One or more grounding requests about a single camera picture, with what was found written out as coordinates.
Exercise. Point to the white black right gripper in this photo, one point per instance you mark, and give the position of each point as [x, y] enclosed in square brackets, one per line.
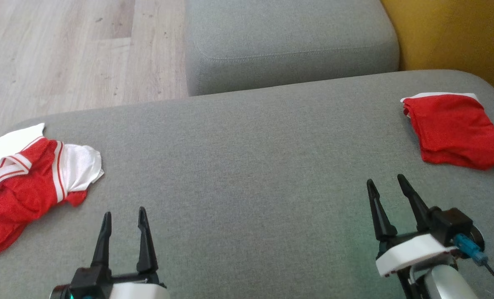
[413, 251]

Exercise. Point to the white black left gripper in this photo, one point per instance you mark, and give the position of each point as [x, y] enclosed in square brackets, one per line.
[141, 288]

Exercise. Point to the red and white jersey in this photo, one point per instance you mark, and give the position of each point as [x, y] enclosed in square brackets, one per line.
[18, 195]

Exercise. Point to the red garment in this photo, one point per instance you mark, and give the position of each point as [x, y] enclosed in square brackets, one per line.
[454, 133]

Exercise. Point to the large grey fabric sofa seat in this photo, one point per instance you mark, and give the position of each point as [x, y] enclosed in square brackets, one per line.
[246, 166]

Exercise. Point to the yellow cushion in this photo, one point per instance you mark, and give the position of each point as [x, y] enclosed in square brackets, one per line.
[454, 37]

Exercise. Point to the small grey sofa cushion section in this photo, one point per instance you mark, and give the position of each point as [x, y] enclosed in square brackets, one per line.
[288, 45]

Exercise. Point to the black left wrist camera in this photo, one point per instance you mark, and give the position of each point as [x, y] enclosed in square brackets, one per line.
[87, 284]

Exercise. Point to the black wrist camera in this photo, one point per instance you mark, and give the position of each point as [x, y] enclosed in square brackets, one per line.
[87, 284]
[450, 224]

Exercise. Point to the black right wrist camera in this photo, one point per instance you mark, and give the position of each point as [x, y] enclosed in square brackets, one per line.
[450, 224]

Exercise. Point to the blue right camera connector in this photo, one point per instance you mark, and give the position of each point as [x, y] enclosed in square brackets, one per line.
[471, 249]

